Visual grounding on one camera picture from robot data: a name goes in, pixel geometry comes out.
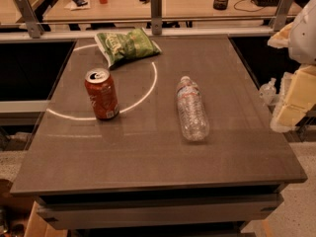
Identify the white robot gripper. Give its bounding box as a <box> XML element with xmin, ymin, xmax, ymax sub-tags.
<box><xmin>268</xmin><ymin>0</ymin><xmax>316</xmax><ymax>132</ymax></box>

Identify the clear plastic water bottle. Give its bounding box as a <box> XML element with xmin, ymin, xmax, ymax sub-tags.
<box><xmin>176</xmin><ymin>76</ymin><xmax>209</xmax><ymax>141</ymax></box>

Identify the small clear bottle left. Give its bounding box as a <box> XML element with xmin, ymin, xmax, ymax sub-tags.
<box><xmin>259</xmin><ymin>78</ymin><xmax>277</xmax><ymax>105</ymax></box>

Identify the black mesh cup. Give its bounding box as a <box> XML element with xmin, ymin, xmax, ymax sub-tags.
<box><xmin>213</xmin><ymin>0</ymin><xmax>229</xmax><ymax>10</ymax></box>

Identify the green chip bag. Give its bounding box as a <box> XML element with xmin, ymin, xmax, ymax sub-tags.
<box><xmin>95</xmin><ymin>29</ymin><xmax>162</xmax><ymax>68</ymax></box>

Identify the red soda can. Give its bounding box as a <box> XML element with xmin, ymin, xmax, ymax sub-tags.
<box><xmin>85</xmin><ymin>68</ymin><xmax>119</xmax><ymax>119</ymax></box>

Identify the wooden background desk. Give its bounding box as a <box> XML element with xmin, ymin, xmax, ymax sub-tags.
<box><xmin>0</xmin><ymin>0</ymin><xmax>277</xmax><ymax>25</ymax></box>

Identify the grey metal bracket right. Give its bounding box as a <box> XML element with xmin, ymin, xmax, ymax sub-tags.
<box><xmin>270</xmin><ymin>0</ymin><xmax>294</xmax><ymax>32</ymax></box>

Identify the grey metal bracket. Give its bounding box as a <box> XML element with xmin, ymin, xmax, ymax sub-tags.
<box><xmin>150</xmin><ymin>0</ymin><xmax>162</xmax><ymax>35</ymax></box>
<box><xmin>15</xmin><ymin>0</ymin><xmax>43</xmax><ymax>39</ymax></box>
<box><xmin>270</xmin><ymin>0</ymin><xmax>294</xmax><ymax>32</ymax></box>

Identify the black cable on desk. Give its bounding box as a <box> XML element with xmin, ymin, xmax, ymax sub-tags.
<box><xmin>233</xmin><ymin>0</ymin><xmax>260</xmax><ymax>13</ymax></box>

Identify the grey metal bracket middle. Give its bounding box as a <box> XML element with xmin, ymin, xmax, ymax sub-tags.
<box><xmin>150</xmin><ymin>0</ymin><xmax>162</xmax><ymax>35</ymax></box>

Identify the grey table drawer frame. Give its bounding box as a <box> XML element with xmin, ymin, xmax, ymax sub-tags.
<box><xmin>38</xmin><ymin>186</ymin><xmax>283</xmax><ymax>229</ymax></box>

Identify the grey metal bracket left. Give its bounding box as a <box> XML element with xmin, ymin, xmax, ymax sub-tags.
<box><xmin>15</xmin><ymin>0</ymin><xmax>43</xmax><ymax>39</ymax></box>

